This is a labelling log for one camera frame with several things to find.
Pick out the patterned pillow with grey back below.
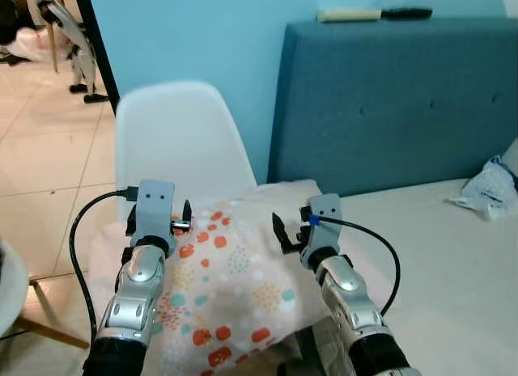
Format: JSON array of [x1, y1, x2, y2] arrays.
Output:
[[85, 180, 391, 376]]

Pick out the white plastic chair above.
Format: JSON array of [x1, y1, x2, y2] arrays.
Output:
[[115, 80, 259, 225]]

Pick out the white chair with wooden legs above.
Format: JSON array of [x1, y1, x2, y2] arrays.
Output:
[[0, 237, 91, 350]]

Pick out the blue upholstered headboard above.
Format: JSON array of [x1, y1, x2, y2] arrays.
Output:
[[266, 18, 518, 198]]

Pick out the crumpled white plastic bag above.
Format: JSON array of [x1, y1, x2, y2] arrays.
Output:
[[444, 139, 518, 222]]

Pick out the white bed mattress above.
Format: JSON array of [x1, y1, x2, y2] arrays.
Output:
[[320, 178, 518, 376]]

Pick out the silver wheeled stand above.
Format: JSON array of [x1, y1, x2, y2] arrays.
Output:
[[32, 0, 110, 104]]

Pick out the flat beige box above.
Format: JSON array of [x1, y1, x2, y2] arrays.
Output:
[[316, 8, 384, 23]]

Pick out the white bag on floor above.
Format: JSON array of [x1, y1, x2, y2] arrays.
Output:
[[6, 23, 64, 66]]

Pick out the black remote control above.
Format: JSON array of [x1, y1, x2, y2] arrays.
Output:
[[381, 6, 434, 22]]

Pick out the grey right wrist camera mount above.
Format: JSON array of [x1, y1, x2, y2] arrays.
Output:
[[305, 194, 343, 252]]

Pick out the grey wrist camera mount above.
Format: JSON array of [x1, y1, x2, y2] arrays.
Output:
[[133, 180, 176, 239], [305, 194, 343, 252]]

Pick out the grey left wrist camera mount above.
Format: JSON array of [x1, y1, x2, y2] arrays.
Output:
[[133, 180, 176, 239]]

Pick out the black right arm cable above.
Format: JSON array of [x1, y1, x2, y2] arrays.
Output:
[[311, 216, 402, 317]]

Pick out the black door frame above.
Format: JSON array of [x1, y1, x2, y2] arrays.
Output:
[[70, 0, 122, 104]]

